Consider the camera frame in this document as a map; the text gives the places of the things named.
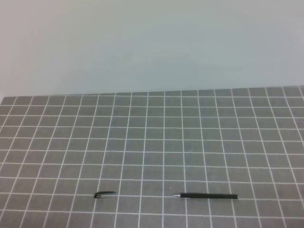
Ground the clear pen cap black clip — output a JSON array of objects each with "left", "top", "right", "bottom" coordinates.
[{"left": 94, "top": 191, "right": 116, "bottom": 199}]

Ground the black pen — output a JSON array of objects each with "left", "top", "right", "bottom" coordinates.
[{"left": 173, "top": 192, "right": 238, "bottom": 200}]

